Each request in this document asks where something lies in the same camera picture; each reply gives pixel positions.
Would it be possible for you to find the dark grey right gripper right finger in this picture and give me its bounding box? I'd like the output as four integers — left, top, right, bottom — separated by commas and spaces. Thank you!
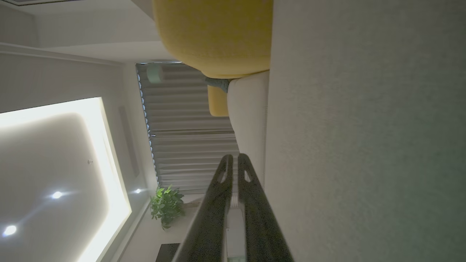
238, 153, 294, 262

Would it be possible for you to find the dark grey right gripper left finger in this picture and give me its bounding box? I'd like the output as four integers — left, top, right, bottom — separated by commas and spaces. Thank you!
171, 154, 234, 262

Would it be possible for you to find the green leafy house plant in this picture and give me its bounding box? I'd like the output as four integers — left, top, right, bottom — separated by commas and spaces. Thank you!
149, 185, 185, 230

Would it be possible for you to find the grey pleated curtain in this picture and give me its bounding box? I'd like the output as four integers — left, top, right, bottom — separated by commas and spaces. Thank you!
136, 61, 241, 194

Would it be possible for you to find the dark teal throw pillow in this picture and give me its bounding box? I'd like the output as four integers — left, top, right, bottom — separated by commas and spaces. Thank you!
203, 76, 231, 93

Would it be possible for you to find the mint green floor lamp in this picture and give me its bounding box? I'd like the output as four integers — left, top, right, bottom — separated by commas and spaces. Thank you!
146, 65, 163, 84

